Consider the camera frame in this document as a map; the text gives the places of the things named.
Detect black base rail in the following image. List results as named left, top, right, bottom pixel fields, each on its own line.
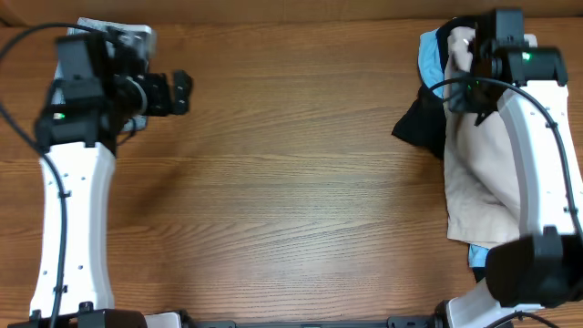
left=182, top=315, right=446, bottom=328

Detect light blue shirt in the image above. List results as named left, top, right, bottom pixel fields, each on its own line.
left=417, top=29, right=494, bottom=270

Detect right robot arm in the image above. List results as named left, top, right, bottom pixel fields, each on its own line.
left=434, top=8, right=582, bottom=327

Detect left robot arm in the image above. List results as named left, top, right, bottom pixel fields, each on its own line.
left=27, top=26, right=192, bottom=327

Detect black garment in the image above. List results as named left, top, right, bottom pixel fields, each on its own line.
left=392, top=15, right=476, bottom=159

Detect beige khaki shorts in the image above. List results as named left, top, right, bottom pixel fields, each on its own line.
left=442, top=26, right=583, bottom=251

